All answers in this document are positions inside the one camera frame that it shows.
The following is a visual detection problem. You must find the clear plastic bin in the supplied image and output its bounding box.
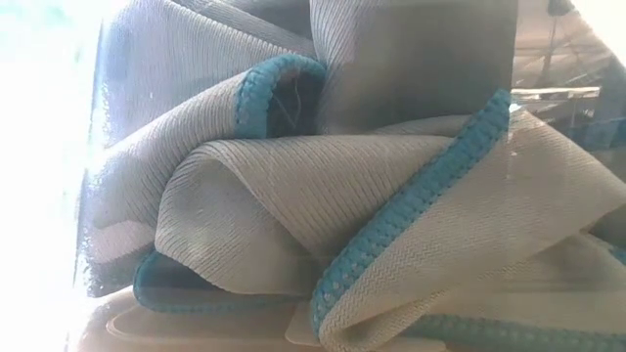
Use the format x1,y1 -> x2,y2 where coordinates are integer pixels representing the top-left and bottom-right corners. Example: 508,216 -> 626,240
72,0 -> 626,352

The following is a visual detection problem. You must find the light blue teal-edged towel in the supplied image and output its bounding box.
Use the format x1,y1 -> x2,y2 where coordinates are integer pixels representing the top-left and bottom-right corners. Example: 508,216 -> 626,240
80,0 -> 519,299
134,134 -> 456,314
286,90 -> 626,352

